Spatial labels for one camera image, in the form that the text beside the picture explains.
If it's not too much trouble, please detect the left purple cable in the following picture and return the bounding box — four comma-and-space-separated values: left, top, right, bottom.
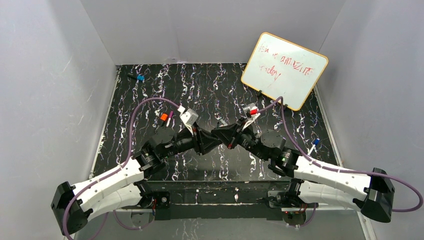
62, 96, 181, 240

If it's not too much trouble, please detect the clear pen cap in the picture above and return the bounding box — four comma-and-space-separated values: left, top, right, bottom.
216, 119, 229, 128

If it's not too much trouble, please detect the orange black highlighter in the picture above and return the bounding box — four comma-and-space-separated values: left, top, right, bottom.
156, 113, 169, 129

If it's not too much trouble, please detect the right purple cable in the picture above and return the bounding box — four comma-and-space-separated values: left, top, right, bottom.
256, 96, 424, 228

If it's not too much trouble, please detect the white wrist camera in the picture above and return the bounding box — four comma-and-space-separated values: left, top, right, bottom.
177, 105, 199, 136
242, 103, 261, 131

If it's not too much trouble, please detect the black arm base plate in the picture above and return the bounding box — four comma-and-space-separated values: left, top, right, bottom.
77, 180, 319, 221

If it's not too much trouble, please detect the blue capped black marker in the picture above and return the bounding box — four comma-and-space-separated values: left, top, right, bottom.
127, 73, 145, 82

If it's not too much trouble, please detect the yellow framed whiteboard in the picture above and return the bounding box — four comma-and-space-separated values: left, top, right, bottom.
241, 32, 329, 111

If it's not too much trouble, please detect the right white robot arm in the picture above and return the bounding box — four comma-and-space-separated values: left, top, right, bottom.
211, 124, 395, 223

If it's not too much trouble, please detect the purple cable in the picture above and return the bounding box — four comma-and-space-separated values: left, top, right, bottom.
256, 96, 424, 228
62, 96, 181, 240

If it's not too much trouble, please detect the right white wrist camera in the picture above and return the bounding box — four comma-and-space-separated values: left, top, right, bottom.
242, 103, 261, 131

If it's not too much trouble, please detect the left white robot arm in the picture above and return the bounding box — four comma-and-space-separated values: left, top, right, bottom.
50, 126, 222, 236

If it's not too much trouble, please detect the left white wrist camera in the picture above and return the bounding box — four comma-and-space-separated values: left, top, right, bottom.
177, 105, 199, 136

